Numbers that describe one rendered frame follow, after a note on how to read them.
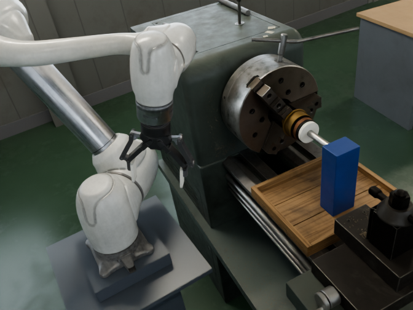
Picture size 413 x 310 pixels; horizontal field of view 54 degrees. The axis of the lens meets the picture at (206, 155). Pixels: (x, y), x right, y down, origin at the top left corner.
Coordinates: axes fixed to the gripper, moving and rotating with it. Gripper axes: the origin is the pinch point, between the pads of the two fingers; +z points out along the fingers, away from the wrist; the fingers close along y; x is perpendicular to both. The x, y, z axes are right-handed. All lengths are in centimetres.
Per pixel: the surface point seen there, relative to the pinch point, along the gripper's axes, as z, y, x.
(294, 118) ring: -10.0, 37.3, 23.0
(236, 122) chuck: -4.4, 19.9, 25.8
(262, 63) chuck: -20, 26, 38
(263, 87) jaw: -16.4, 26.9, 28.4
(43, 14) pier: 41, -144, 223
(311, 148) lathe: 14, 48, 41
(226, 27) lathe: -19, 12, 69
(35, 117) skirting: 134, -167, 210
